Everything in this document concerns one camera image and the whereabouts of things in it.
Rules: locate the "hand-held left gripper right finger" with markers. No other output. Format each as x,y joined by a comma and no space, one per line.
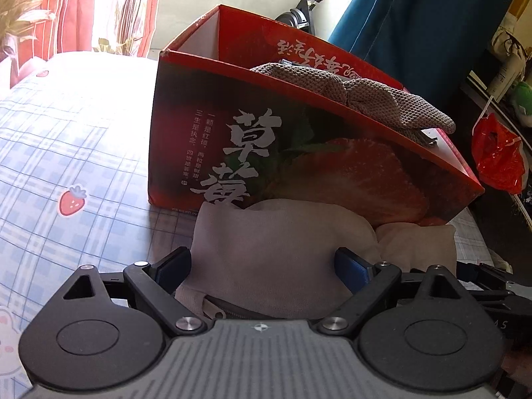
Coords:
351,268

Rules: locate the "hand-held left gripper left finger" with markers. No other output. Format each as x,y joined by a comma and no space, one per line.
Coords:
174,268

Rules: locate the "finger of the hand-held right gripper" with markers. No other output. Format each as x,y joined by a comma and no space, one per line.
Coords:
486,273
478,291

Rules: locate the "beige cloth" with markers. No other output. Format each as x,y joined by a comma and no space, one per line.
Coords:
270,249

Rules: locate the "red strawberry print cardboard box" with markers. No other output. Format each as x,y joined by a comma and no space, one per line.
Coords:
187,99

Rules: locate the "grey knitted cloth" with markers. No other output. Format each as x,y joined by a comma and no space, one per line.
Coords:
374,99

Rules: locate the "red plastic bag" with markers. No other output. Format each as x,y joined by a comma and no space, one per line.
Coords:
496,153

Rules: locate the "green plush toy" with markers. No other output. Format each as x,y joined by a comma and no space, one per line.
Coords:
523,97

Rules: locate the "black exercise bike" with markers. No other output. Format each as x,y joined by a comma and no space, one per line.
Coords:
297,18

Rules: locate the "dark blue curtain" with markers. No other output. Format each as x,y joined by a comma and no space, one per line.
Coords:
415,16

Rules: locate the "tall thin-stemmed plant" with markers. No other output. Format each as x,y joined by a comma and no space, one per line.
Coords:
129,8

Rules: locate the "yellow box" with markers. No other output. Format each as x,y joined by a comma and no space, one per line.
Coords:
519,8

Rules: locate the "red patterned curtain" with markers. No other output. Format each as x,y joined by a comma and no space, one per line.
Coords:
83,8

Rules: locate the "potted plant in pink pot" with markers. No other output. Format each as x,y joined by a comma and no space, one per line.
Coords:
16,20

